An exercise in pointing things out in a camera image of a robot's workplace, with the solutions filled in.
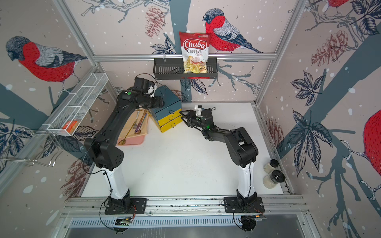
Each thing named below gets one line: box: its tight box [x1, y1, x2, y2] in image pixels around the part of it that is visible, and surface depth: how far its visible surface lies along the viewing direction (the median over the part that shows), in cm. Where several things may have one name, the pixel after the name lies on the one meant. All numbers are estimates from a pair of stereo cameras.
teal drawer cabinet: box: [148, 84, 184, 130], surface depth 94 cm
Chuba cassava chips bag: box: [179, 31, 210, 74], surface depth 85 cm
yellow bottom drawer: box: [159, 115, 184, 133], surface depth 103 cm
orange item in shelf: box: [62, 120, 78, 133], surface depth 67 cm
